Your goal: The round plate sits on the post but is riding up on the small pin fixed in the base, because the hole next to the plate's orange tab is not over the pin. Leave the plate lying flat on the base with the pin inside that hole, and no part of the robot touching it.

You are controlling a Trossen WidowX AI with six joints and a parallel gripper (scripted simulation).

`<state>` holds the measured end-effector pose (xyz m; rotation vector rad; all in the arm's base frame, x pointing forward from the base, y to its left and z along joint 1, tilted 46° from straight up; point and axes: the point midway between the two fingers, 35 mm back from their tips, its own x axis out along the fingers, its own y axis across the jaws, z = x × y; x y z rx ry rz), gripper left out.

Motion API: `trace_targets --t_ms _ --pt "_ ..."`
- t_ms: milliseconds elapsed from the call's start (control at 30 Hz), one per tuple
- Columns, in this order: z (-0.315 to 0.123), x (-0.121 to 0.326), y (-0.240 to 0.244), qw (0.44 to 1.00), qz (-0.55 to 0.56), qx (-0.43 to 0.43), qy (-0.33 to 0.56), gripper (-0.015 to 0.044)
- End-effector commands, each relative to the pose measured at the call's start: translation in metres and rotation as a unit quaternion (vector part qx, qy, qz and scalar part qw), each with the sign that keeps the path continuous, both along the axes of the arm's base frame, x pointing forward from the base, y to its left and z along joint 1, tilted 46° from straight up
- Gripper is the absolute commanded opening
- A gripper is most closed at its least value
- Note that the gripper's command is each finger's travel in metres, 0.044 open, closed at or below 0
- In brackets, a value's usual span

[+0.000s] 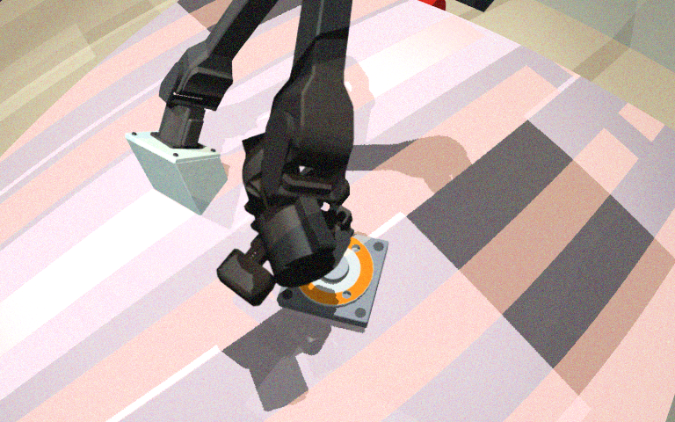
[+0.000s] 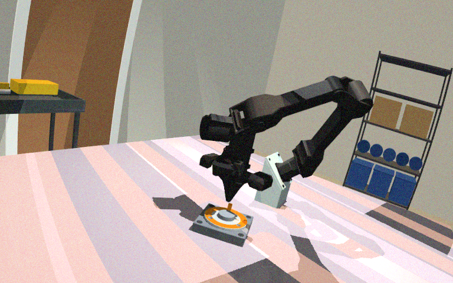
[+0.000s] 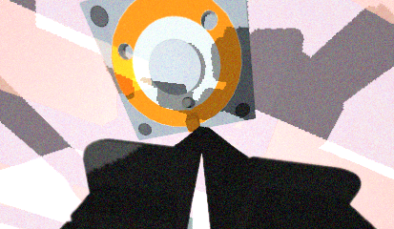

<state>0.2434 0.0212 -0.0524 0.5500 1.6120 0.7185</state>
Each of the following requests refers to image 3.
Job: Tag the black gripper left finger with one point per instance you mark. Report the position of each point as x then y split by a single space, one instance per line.
149 167

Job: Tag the orange round plate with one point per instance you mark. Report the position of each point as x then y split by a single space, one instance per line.
146 23

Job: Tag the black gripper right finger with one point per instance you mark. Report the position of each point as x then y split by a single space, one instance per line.
233 181

